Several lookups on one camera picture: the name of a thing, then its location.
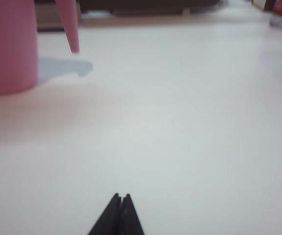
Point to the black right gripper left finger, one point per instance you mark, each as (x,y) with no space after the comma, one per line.
(107,218)

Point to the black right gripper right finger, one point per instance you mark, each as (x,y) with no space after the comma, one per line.
(131,218)

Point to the pink plastic cup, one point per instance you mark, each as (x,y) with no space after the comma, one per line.
(8,46)

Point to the grey-brown desk partition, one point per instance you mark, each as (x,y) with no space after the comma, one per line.
(145,6)

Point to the small wooden box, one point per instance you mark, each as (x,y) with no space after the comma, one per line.
(262,4)

